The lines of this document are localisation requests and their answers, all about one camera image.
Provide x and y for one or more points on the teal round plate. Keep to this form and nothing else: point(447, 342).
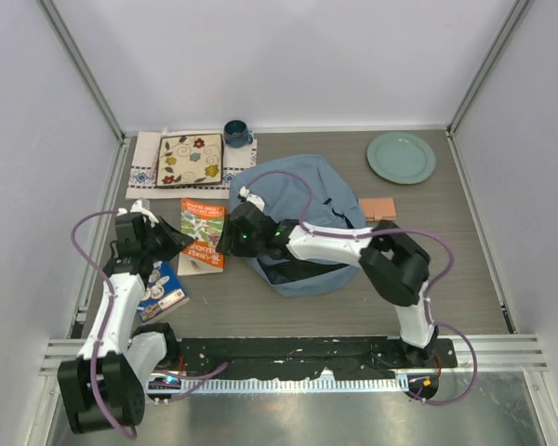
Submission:
point(401, 158)

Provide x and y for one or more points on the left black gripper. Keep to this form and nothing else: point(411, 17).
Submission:
point(177, 241)

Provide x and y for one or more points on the blue fabric backpack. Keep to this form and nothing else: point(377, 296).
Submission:
point(304, 185)

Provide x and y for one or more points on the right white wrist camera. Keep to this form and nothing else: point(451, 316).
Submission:
point(246, 196)

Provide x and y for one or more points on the white patterned cloth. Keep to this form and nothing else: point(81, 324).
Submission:
point(238, 168)

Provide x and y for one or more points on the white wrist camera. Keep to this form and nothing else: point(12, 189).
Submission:
point(142, 207)
point(246, 196)

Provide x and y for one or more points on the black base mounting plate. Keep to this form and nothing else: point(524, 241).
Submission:
point(298, 358)

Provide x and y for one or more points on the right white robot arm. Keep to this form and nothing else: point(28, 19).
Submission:
point(396, 266)

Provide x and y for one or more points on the dark blue ceramic mug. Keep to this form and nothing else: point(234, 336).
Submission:
point(236, 134)

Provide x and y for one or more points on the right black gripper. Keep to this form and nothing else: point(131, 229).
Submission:
point(230, 243)

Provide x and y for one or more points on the blue cartoon book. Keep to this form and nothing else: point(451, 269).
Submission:
point(163, 293)

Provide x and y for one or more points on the floral square tile plate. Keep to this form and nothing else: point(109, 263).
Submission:
point(189, 160)

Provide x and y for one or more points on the white slotted cable duct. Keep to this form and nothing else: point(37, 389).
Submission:
point(326, 383)

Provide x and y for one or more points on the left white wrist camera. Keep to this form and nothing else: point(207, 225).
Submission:
point(142, 207)

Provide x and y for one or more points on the orange treehouse book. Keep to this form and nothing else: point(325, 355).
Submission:
point(205, 224)

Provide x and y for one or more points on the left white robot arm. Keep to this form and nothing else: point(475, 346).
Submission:
point(103, 387)

